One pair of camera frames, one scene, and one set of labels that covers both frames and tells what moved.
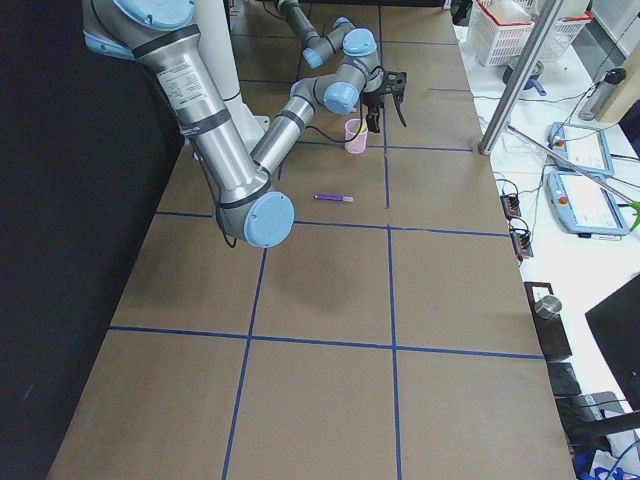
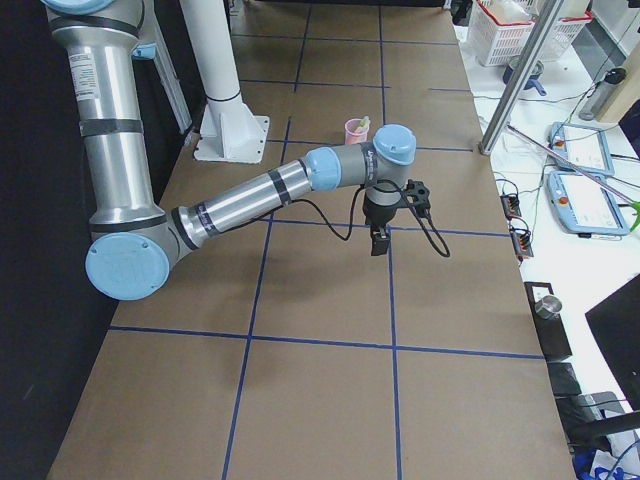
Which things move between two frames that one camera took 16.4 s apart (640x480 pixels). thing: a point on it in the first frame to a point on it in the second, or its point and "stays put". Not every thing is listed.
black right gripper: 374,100 to 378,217
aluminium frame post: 518,79 stays put
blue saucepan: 532,81 stays put
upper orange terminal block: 510,205 stays put
